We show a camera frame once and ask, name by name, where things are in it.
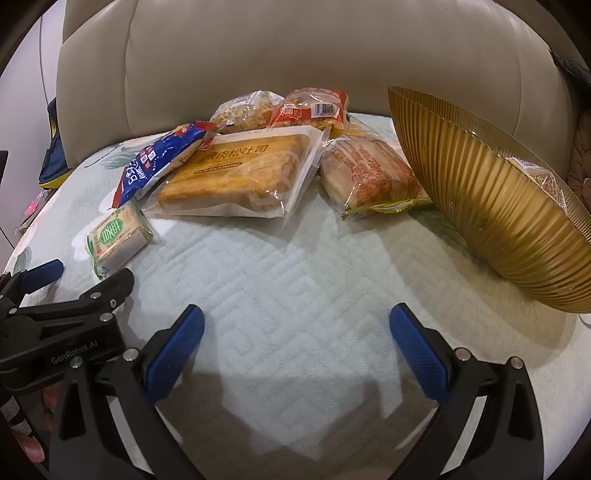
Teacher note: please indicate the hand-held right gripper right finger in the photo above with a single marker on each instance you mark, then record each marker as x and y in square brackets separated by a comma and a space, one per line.
[420, 355]

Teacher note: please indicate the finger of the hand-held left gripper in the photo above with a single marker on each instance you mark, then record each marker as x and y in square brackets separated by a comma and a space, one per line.
[41, 275]
[108, 286]

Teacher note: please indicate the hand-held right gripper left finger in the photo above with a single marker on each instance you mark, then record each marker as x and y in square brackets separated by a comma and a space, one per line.
[175, 353]

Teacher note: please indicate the green cracker packet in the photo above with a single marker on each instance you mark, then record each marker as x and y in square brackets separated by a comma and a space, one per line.
[117, 236]

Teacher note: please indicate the blue snack packet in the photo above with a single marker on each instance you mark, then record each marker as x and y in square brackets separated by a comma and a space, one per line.
[157, 159]

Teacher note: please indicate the gold ribbed bowl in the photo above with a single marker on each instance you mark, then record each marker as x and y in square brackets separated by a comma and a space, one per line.
[489, 198]

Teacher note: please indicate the orange print bread packet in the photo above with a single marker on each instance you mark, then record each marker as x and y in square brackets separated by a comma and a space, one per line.
[369, 177]

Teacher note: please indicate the small orange label cake packet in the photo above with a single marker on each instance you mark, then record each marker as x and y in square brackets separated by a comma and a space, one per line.
[311, 110]

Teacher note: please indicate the pink plastic packet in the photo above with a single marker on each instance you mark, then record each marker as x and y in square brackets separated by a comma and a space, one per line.
[30, 205]

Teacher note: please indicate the blue and yellow bag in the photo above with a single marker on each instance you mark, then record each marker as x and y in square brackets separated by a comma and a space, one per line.
[53, 152]

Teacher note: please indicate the large toast bread packet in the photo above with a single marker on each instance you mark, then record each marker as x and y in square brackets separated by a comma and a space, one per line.
[240, 177]

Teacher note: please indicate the clear bread packet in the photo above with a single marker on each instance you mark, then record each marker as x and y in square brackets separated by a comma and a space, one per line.
[540, 177]

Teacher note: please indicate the clear crispy noodle packet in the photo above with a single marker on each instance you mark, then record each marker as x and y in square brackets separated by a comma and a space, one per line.
[244, 110]

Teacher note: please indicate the floral pillow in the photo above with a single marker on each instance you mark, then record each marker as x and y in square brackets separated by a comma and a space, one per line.
[582, 159]

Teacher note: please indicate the beige padded headboard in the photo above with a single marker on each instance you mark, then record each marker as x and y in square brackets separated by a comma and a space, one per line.
[323, 50]

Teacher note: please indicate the dark cloth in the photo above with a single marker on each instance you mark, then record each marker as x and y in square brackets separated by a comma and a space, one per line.
[572, 64]

